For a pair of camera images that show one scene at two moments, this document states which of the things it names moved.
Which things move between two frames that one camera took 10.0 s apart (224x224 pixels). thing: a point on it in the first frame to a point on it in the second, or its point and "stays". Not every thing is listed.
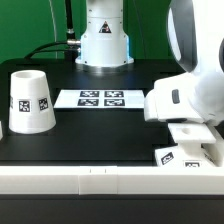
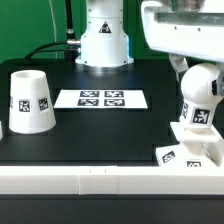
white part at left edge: (1, 133) stays
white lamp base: (190, 153) stays
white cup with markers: (31, 106) stays
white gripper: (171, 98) to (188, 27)
